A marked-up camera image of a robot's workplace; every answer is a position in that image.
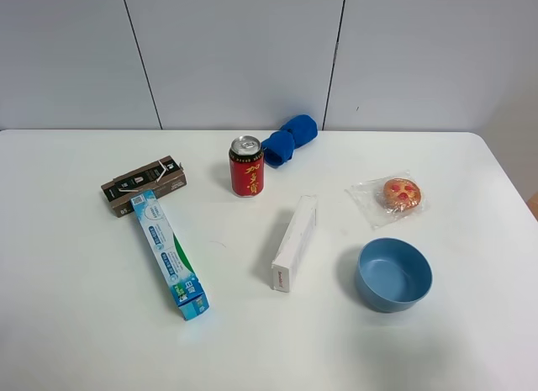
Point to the blue rolled towel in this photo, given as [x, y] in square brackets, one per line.
[279, 146]

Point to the brown cardboard box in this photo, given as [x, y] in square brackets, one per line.
[161, 177]

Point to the packaged round pastry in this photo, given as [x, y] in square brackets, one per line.
[386, 200]

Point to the blue plastic bowl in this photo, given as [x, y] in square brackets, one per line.
[392, 275]

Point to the white long box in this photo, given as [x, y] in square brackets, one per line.
[295, 241]

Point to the red drink can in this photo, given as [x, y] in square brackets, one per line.
[246, 161]

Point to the blue toothpaste box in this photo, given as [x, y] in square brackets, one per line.
[176, 269]

